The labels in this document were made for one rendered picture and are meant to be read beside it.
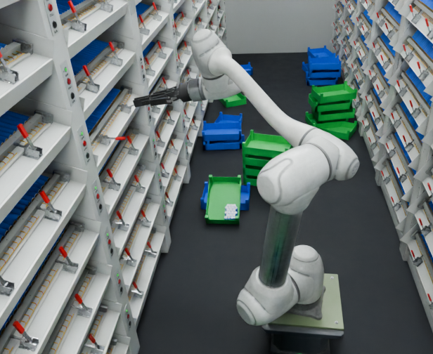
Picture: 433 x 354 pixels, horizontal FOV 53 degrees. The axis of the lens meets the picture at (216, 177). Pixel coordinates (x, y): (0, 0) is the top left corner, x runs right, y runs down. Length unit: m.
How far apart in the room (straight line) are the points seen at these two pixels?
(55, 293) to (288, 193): 0.71
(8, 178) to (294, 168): 0.72
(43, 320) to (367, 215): 2.01
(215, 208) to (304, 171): 1.53
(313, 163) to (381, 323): 1.13
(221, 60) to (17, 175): 0.78
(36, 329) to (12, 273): 0.20
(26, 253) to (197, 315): 1.15
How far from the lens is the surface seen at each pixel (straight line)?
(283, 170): 1.21
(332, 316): 1.92
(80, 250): 1.48
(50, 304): 1.34
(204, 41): 1.56
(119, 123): 1.76
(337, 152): 1.32
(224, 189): 2.76
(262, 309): 1.65
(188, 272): 2.38
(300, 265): 1.73
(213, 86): 1.66
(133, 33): 1.93
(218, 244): 2.52
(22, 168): 1.15
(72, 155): 1.38
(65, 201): 1.36
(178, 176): 2.80
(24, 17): 1.27
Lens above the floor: 1.67
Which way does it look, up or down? 33 degrees down
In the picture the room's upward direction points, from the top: 4 degrees counter-clockwise
